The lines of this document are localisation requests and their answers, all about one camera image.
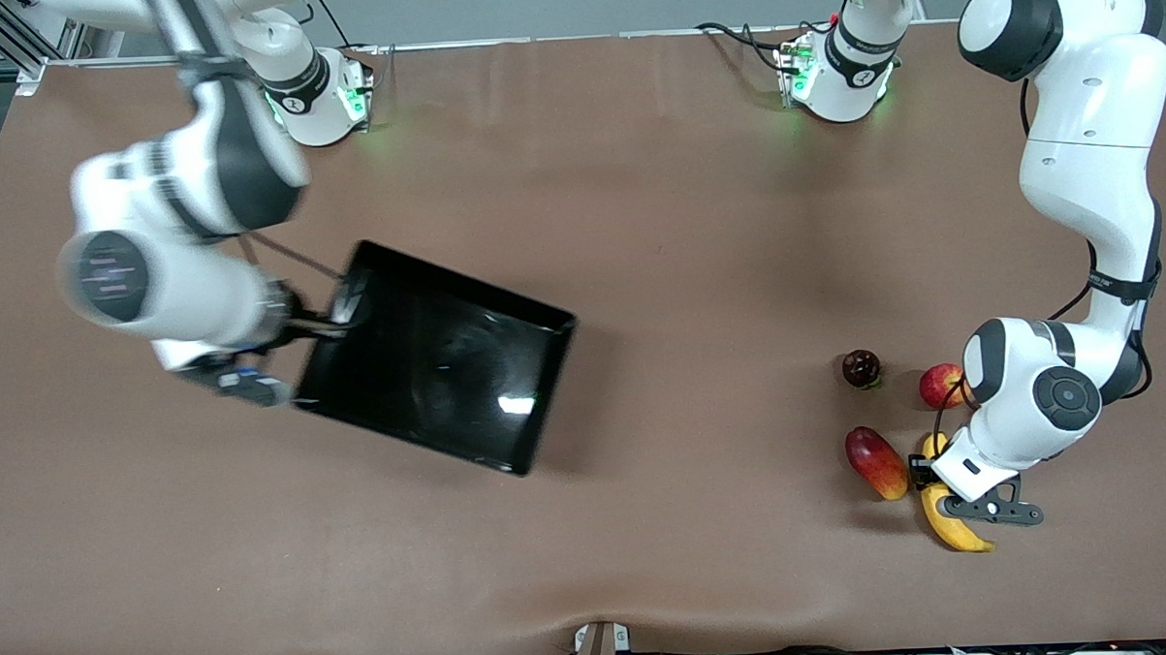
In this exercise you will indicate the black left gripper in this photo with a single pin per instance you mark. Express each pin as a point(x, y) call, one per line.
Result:
point(922, 471)

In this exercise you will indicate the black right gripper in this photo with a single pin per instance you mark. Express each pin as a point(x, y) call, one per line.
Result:
point(304, 323)

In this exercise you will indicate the yellow banana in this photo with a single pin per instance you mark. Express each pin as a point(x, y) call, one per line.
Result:
point(954, 533)

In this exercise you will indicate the black rectangular tray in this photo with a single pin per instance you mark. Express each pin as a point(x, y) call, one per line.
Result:
point(449, 371)

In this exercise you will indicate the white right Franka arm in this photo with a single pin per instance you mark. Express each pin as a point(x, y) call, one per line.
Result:
point(180, 186)

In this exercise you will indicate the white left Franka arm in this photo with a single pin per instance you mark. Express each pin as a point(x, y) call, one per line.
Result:
point(1089, 106)

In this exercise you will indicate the red yellow mango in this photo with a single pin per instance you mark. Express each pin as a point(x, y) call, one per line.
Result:
point(877, 463)

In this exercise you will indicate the small red yellow apple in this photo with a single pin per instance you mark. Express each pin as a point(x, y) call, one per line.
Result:
point(939, 387)

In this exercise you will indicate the dark purple mangosteen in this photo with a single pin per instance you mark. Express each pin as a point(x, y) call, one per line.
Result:
point(860, 367)

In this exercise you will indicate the brown table mat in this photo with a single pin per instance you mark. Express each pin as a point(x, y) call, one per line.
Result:
point(688, 266)

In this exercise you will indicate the metal camera stand bracket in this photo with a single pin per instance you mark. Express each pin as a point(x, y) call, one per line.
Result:
point(599, 652)

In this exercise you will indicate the aluminium frame profile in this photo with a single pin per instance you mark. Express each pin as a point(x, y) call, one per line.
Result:
point(31, 73)

